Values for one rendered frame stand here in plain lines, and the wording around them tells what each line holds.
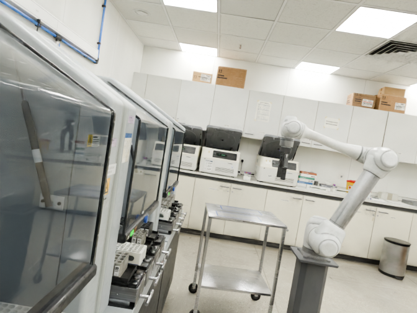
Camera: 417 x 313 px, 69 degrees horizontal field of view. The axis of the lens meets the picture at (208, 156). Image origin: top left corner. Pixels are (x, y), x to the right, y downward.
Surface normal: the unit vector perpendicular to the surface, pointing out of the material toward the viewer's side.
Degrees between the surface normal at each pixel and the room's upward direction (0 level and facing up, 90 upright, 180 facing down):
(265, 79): 90
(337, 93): 90
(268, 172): 90
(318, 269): 90
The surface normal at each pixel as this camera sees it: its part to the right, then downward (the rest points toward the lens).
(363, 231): -0.03, 0.05
